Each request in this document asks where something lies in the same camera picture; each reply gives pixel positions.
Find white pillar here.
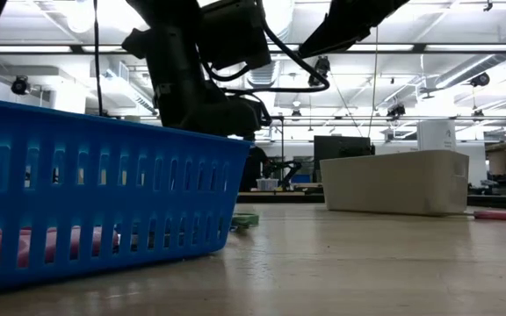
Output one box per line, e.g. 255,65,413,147
416,118,458,153

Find clear plastic container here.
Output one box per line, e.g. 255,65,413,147
256,176,279,192

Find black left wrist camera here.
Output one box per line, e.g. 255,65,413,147
199,0,272,70

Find blue slotted plastic basket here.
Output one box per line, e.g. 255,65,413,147
0,96,253,295

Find white ceiling vent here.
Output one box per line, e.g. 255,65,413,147
246,60,281,89

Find black desk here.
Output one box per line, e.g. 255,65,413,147
236,190,506,211

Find long ceiling light strip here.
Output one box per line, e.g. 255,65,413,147
0,42,506,55

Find black ceiling camera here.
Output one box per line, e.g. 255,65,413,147
10,75,32,96
470,72,491,88
387,103,407,119

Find green handled scissors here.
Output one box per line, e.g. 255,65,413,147
229,212,261,232

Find person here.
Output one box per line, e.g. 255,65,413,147
238,144,272,193

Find black monitor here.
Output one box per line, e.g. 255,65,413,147
313,134,376,183

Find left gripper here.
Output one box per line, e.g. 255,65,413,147
121,0,274,138

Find beige plastic bin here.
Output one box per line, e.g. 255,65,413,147
320,149,470,217

